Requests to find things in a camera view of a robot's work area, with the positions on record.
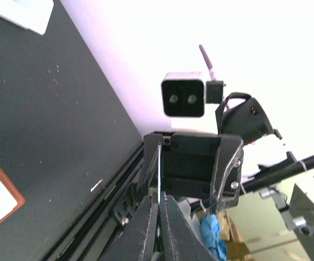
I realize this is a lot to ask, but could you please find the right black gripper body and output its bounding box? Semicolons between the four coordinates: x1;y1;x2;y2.
159;132;244;199

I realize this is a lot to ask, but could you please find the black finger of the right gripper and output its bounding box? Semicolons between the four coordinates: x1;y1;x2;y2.
137;133;163;196
210;141;244;214

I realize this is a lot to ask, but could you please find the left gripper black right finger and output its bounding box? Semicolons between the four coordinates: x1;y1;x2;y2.
161;192;216;261

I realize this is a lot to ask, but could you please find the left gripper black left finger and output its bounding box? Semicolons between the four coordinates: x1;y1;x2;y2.
100;194;158;261

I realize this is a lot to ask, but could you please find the teal VIP card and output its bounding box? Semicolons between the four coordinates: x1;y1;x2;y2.
157;144;162;205

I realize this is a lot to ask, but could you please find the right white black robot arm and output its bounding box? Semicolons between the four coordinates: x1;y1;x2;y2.
134;92;279;214

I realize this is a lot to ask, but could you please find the blue cloth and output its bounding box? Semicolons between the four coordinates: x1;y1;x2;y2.
200;213;227;261

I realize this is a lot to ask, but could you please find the white plastic bin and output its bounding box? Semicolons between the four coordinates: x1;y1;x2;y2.
0;0;54;35

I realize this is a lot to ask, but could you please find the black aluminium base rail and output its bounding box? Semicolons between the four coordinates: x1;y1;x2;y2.
40;145;143;260

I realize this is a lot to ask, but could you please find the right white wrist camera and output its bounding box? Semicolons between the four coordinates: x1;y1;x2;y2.
161;72;225;117

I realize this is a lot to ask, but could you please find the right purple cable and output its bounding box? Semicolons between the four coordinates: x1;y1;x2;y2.
199;45;219;82

